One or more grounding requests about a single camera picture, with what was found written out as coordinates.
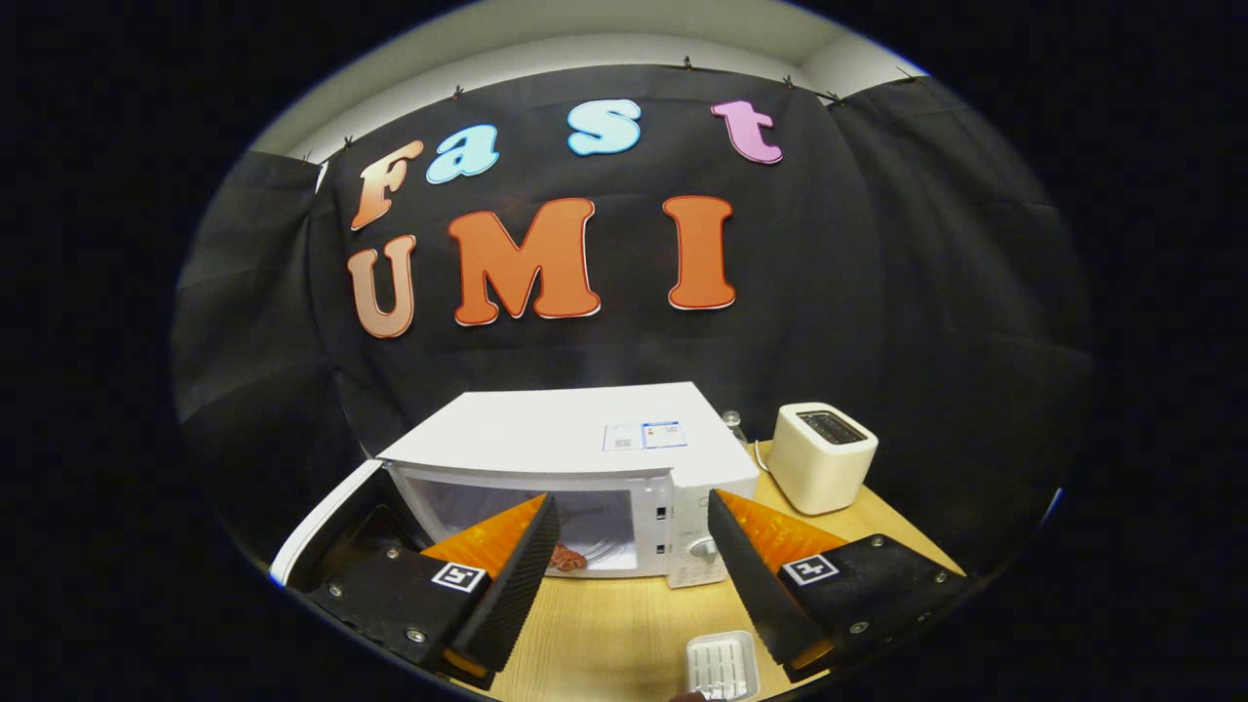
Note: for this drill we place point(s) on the green label bottle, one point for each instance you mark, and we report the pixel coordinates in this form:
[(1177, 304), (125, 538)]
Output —
[(734, 421)]

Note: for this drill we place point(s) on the white microwave oven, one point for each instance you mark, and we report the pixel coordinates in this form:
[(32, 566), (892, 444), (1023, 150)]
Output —
[(546, 434)]

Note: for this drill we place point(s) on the red meat strip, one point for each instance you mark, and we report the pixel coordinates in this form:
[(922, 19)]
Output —
[(568, 559)]

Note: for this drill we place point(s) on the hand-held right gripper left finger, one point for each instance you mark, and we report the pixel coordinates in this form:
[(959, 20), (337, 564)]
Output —
[(517, 585)]

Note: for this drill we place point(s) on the small white ribbed tray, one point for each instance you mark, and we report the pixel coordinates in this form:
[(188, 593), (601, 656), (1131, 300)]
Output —
[(721, 668)]

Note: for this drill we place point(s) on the white toaster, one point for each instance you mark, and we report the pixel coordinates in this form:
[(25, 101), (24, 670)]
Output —
[(819, 468)]

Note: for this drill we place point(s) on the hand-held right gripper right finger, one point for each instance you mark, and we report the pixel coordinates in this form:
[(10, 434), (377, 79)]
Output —
[(751, 585)]

